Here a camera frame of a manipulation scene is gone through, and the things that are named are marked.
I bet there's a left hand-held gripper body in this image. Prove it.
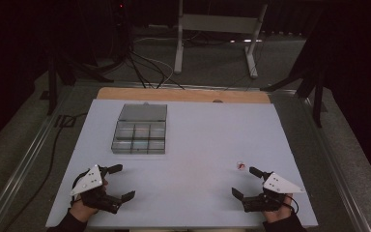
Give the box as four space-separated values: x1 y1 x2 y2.
70 164 124 215

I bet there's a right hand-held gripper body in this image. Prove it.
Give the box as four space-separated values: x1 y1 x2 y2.
241 171 305 214

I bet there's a person's right hand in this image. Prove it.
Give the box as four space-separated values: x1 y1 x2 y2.
262 193 295 224

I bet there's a person's left hand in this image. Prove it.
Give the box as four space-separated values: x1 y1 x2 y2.
69 179 109 223

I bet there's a clear plastic compartment box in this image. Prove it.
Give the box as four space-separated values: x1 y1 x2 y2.
110 101 169 156

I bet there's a white table mat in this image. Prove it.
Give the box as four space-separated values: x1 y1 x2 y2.
44 98 319 229

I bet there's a black stand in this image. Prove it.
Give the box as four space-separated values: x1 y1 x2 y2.
259 6 330 130
45 44 115 116

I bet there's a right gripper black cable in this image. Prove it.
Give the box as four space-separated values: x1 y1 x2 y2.
286 194 300 216

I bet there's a black floor cable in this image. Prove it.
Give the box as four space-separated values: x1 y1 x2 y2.
0 111 89 232

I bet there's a metal floor rail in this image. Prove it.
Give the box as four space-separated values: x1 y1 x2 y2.
299 95 371 232
0 86 75 232

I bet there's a bundle of black cables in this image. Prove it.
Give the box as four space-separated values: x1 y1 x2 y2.
122 38 186 91

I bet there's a white floor cable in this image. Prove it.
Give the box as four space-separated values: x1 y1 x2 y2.
131 36 175 89

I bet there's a grey metal stand frame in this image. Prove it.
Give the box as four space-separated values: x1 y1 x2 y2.
173 0 270 80

